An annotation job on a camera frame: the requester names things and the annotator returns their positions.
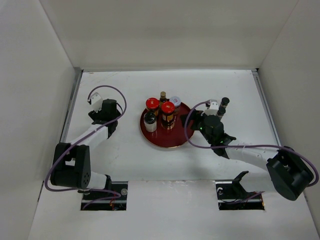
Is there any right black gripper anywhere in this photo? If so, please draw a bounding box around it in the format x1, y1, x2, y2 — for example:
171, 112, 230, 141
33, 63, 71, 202
179, 108, 214, 145

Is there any black cap white shaker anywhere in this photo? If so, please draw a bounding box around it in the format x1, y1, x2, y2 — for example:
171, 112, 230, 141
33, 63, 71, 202
143, 111, 157, 133

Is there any red lid sauce jar front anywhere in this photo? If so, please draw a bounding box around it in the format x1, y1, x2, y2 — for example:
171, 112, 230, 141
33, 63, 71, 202
145, 97, 160, 117

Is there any red lid sauce jar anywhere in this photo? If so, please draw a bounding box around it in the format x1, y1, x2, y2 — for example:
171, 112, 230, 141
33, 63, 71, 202
145, 97, 160, 117
161, 101, 175, 130

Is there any white lid sauce jar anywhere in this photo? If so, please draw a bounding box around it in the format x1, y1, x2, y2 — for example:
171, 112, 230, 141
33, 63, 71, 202
169, 96, 182, 115

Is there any red lid sauce jar back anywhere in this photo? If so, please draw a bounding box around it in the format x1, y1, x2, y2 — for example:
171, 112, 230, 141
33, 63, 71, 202
161, 101, 175, 130

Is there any yellow label oil bottle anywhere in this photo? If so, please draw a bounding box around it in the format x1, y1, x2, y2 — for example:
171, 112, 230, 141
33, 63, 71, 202
159, 91, 167, 103

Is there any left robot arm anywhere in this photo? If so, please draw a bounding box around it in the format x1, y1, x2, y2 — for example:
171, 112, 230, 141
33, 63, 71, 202
49, 99, 121, 200

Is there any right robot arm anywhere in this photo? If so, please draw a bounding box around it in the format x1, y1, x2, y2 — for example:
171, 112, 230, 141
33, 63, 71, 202
180, 107, 320, 201

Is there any black cap pepper shaker near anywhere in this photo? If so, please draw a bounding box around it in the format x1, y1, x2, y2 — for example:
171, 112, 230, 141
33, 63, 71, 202
216, 106, 226, 119

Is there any black cap pepper shaker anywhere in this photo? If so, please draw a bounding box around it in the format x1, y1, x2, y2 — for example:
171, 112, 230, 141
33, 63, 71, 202
220, 97, 230, 108
216, 106, 226, 119

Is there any black cap pepper shaker far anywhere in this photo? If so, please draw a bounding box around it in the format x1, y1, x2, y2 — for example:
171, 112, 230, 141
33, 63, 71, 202
220, 97, 230, 108

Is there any red round tray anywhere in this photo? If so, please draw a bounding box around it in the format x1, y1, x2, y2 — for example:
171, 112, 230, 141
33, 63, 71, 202
139, 102, 191, 148

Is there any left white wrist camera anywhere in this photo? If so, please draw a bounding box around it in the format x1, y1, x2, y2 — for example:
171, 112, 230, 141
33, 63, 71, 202
87, 92, 103, 113

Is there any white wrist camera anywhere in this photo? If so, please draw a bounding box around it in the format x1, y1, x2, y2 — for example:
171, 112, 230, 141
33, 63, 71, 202
87, 92, 103, 113
203, 99, 220, 116

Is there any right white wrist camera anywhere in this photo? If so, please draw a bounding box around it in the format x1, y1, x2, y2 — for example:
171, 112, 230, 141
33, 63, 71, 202
203, 99, 220, 116

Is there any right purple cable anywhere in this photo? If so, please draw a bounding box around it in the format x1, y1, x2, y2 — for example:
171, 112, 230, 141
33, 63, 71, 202
184, 100, 320, 186

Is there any purple cable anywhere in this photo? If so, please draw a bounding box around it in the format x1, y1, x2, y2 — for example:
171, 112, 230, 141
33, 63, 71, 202
184, 100, 320, 186
44, 84, 128, 210

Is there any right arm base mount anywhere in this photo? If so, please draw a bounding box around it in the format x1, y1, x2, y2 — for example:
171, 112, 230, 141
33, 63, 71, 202
215, 171, 265, 211

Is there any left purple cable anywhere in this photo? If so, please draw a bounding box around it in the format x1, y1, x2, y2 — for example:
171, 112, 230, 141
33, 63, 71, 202
44, 84, 128, 210

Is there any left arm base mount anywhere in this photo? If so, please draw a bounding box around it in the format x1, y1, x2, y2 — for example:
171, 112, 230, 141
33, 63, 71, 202
80, 181, 129, 211

